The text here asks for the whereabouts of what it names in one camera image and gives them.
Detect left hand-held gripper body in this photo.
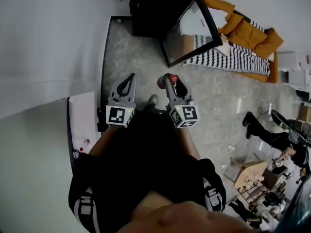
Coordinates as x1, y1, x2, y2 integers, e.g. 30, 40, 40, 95
105, 91, 137, 129

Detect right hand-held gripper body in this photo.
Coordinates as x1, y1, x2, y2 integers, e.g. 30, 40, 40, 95
167, 94, 200, 129

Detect small red object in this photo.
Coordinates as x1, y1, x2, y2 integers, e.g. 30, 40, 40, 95
156, 73, 179, 92

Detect black mini fridge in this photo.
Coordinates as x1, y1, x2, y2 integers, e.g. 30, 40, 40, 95
130, 0, 224, 68

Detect person's left forearm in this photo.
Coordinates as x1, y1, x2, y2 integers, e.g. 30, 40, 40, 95
88, 125, 122, 158

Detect person's right forearm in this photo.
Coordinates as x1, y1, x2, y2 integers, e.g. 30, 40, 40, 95
174, 126, 201, 159

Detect person's grey shoe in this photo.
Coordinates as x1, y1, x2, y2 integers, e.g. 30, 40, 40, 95
145, 94, 159, 109

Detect person's black clothing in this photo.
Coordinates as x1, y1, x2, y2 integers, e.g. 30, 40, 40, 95
69, 104, 227, 233

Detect beige cardboard box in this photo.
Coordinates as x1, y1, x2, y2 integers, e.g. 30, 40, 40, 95
215, 39, 234, 57

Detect black-and-white striped blanket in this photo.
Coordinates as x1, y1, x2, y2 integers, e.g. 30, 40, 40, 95
181, 20, 271, 76

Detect white paper sheets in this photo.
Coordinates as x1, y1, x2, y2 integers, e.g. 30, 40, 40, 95
208, 7, 229, 29

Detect orange jacket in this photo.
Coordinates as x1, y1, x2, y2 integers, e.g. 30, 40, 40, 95
200, 0, 284, 83

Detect light wooden table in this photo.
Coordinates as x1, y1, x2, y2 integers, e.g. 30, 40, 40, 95
234, 161, 268, 189

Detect black office chair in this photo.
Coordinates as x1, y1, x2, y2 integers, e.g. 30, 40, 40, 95
270, 109, 307, 142

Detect white storage boxes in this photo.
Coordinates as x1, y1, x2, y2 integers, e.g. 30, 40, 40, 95
276, 51, 311, 92

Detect white floor cable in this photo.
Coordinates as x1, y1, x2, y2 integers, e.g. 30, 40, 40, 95
198, 81, 268, 154

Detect black floor cable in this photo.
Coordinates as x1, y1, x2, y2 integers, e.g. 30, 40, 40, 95
257, 104, 273, 121

